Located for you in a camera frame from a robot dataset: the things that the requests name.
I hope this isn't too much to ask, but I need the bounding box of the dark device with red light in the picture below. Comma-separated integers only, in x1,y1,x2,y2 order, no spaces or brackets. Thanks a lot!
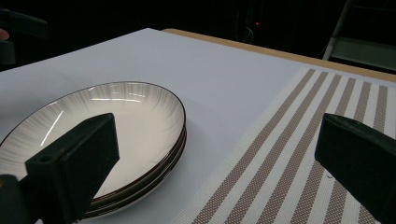
234,0,265,38

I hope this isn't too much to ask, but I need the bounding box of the brown and white striped placemat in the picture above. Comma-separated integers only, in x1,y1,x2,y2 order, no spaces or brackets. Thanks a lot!
172,67,396,224

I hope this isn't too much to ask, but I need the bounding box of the thin light cable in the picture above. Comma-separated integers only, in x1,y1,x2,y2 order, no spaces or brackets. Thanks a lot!
241,26,256,45

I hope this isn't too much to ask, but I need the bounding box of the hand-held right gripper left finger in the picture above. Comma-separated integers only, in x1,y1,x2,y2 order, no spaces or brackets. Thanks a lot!
24,112,120,224

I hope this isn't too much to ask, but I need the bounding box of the grey metal stand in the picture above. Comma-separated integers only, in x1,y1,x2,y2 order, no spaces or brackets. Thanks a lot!
321,0,396,73

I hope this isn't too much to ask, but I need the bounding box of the white plate with grey streaks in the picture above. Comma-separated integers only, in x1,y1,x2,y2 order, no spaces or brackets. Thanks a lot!
0,80,187,200
90,125,188,209
83,133,189,220

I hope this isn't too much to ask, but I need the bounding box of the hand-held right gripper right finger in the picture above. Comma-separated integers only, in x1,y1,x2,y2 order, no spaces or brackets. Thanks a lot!
314,112,396,224

